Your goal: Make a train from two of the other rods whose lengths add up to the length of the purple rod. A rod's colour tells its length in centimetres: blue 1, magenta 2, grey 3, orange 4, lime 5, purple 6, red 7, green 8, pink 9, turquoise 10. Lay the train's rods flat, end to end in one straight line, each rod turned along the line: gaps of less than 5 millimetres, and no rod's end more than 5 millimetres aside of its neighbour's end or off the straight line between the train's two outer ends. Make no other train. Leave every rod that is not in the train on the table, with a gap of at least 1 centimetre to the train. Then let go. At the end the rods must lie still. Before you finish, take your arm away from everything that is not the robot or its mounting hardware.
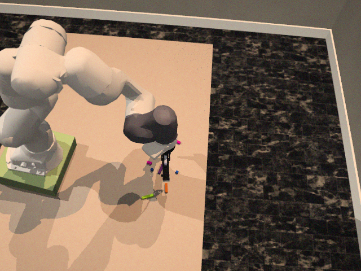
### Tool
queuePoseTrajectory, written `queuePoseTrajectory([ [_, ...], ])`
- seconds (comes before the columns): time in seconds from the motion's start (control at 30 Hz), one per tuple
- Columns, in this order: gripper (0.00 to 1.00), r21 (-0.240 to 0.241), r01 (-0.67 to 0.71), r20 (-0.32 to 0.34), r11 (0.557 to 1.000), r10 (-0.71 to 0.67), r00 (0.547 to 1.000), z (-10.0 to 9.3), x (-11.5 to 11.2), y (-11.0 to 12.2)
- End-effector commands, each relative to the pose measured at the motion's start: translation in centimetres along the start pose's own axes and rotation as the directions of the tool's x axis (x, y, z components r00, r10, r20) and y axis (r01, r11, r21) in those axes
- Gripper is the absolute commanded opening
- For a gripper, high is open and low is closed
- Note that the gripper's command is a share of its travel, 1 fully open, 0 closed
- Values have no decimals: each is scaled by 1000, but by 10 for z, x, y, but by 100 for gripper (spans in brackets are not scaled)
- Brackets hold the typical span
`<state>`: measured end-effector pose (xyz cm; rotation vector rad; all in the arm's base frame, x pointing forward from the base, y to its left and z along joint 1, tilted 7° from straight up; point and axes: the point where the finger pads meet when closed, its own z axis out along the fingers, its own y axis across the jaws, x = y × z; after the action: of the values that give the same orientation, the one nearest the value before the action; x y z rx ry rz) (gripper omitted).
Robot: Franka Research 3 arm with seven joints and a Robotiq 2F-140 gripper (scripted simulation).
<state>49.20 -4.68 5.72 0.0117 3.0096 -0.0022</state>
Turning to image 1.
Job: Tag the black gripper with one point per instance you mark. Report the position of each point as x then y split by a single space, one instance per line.
165 158

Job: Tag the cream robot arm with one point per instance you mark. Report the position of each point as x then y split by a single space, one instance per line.
35 71

